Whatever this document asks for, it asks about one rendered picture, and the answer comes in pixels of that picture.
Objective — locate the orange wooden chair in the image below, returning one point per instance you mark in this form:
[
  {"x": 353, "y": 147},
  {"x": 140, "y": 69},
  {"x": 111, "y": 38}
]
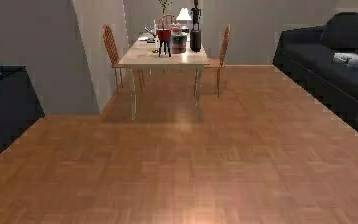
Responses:
[
  {"x": 220, "y": 58},
  {"x": 111, "y": 46},
  {"x": 168, "y": 18}
]

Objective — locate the black cabinet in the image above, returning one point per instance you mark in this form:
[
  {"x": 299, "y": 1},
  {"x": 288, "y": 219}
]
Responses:
[{"x": 7, "y": 106}]

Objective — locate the black sofa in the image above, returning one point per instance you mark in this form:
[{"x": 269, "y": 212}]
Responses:
[{"x": 323, "y": 63}]

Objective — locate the white table lamp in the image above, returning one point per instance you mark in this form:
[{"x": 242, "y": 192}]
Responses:
[{"x": 184, "y": 16}]

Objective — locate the green house plant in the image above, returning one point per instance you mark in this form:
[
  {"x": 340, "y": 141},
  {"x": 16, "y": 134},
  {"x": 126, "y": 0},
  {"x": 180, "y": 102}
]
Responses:
[{"x": 165, "y": 5}]

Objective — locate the dark red green container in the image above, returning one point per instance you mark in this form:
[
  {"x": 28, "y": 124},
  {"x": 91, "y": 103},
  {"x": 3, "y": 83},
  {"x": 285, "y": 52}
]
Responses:
[{"x": 179, "y": 42}]

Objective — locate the pale wooden dining table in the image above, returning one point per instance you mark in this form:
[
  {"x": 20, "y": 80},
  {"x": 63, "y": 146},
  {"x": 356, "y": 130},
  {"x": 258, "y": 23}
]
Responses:
[{"x": 153, "y": 58}]

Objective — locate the black tall statue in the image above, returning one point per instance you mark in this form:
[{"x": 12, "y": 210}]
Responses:
[{"x": 195, "y": 33}]

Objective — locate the grey cushion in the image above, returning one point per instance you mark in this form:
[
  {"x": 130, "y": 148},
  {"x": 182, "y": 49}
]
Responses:
[{"x": 350, "y": 59}]

